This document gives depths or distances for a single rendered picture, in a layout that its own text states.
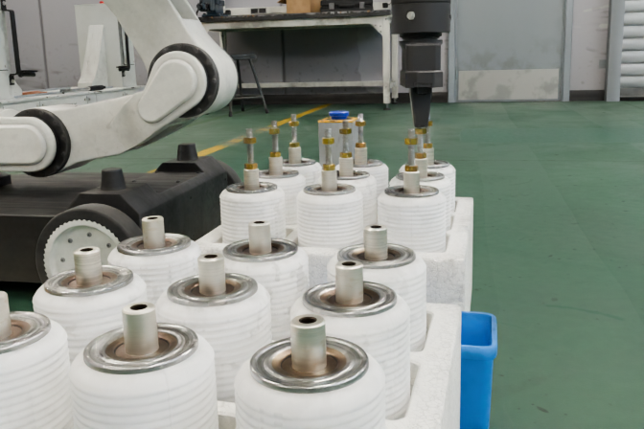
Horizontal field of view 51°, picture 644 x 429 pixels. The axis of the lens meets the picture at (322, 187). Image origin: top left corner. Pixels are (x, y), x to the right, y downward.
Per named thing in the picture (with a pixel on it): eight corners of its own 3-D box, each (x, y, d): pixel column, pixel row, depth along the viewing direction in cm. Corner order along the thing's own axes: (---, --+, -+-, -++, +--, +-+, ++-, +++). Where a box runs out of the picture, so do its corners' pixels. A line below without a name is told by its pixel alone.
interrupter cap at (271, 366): (231, 391, 41) (230, 380, 41) (272, 340, 48) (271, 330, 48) (355, 404, 39) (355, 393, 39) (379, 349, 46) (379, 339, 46)
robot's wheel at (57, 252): (39, 317, 121) (28, 207, 117) (56, 306, 126) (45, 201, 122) (144, 323, 117) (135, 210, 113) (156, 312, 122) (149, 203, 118)
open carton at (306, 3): (293, 17, 593) (293, -10, 589) (335, 15, 576) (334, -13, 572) (276, 16, 567) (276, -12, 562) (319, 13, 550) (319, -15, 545)
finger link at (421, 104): (410, 126, 105) (410, 85, 103) (431, 126, 105) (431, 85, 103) (411, 127, 103) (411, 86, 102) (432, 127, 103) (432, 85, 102)
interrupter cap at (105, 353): (59, 372, 44) (58, 362, 44) (122, 327, 51) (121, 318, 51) (167, 384, 42) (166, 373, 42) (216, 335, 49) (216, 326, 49)
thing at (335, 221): (324, 327, 95) (321, 200, 92) (287, 307, 103) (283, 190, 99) (378, 310, 101) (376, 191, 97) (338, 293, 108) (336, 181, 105)
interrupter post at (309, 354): (286, 375, 43) (284, 326, 42) (296, 359, 45) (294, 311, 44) (322, 379, 42) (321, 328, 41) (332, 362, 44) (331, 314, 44)
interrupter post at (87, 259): (70, 288, 60) (66, 253, 59) (85, 280, 62) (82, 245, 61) (94, 290, 59) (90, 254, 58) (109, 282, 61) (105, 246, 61)
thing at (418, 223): (458, 314, 99) (460, 191, 95) (415, 333, 92) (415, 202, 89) (407, 298, 106) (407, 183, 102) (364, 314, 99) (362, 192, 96)
